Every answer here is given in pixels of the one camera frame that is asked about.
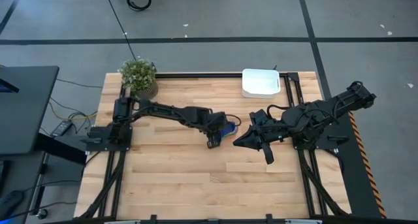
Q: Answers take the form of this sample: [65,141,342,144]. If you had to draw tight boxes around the black platform with hazard stripe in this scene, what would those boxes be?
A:
[323,101,388,219]

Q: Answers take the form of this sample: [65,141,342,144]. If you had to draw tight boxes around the dark indigo measuring cup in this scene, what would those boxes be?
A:
[221,123,236,137]

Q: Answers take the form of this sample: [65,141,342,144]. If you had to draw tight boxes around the white plastic basket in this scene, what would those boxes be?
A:
[241,68,281,99]

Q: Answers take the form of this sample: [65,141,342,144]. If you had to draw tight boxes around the black aluminium table frame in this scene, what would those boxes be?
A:
[78,72,352,224]

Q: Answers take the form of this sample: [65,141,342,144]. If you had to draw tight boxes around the black power adapter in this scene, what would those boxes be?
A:
[50,120,73,137]

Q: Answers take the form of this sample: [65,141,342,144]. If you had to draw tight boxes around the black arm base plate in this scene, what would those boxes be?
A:
[290,124,350,150]
[85,125,133,152]

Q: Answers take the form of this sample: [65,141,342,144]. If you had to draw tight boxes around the green plant in ribbed pot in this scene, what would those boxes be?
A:
[117,56,160,101]

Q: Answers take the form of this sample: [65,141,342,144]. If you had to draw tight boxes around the coiled black cable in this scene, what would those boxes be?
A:
[126,0,153,12]

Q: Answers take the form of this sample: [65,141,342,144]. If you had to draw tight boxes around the long black cable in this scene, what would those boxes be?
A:
[103,0,137,61]

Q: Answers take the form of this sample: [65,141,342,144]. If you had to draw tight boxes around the thin black cable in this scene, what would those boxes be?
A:
[56,78,104,89]

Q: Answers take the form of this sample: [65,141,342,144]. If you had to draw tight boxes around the black desk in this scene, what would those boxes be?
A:
[0,65,60,156]

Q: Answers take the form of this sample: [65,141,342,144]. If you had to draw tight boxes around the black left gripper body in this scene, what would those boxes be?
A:
[195,108,230,136]

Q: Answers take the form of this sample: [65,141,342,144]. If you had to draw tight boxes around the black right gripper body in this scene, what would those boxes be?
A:
[249,108,291,165]

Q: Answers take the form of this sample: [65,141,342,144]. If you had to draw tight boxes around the black computer mouse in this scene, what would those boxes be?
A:
[0,190,25,220]

